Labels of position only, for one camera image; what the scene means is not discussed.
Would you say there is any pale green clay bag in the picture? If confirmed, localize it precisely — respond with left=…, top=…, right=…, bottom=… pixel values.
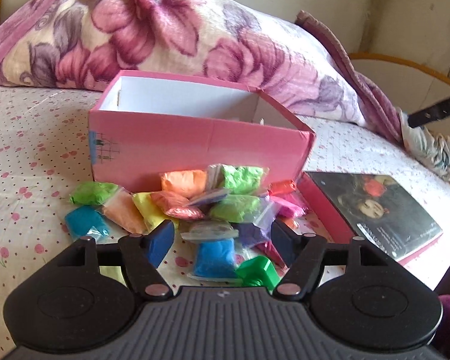
left=209, top=194, right=262, bottom=224

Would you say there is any pink cardboard box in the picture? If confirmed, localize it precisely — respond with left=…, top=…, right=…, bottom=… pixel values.
left=88, top=71, right=315, bottom=192

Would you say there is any green clay bag by box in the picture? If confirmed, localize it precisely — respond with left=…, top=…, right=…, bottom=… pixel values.
left=222, top=165, right=267, bottom=194

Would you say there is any cyan clay bag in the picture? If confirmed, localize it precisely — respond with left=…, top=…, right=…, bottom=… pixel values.
left=65, top=205, right=110, bottom=241

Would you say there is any box lid with woman photo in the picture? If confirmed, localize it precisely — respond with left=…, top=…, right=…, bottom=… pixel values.
left=297, top=172, right=442, bottom=264

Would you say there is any purple clay bag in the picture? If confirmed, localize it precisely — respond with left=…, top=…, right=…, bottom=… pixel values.
left=232, top=223, right=270, bottom=249

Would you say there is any light green clay bag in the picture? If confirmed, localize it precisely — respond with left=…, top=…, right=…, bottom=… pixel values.
left=70, top=181, right=119, bottom=206

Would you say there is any cherry print bed sheet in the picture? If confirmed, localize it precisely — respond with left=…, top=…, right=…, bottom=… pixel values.
left=0, top=88, right=450, bottom=358

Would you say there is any floral pink blanket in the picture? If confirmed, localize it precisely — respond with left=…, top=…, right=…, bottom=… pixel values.
left=0, top=0, right=403, bottom=144

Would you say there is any orange clay bag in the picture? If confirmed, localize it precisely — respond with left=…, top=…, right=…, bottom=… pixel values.
left=160, top=170, right=207, bottom=198

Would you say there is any yellow clay bag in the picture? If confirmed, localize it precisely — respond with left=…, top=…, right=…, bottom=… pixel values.
left=132, top=192, right=170, bottom=232

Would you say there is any magenta clay bag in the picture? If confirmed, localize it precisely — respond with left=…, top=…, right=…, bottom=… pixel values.
left=270, top=195, right=309, bottom=219

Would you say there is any floral pillow at right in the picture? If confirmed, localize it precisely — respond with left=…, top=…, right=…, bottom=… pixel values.
left=397, top=107, right=450, bottom=177

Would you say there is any red clay bag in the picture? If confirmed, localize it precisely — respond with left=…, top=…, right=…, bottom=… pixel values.
left=267, top=180, right=297, bottom=196

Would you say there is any white bed headboard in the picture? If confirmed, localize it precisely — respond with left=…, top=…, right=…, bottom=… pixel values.
left=349, top=53, right=450, bottom=114

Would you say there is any blue clay bag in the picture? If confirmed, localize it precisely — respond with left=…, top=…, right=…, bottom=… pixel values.
left=193, top=239, right=236, bottom=280

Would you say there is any peach clay bag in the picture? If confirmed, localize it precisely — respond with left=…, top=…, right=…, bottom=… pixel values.
left=101, top=189, right=147, bottom=234

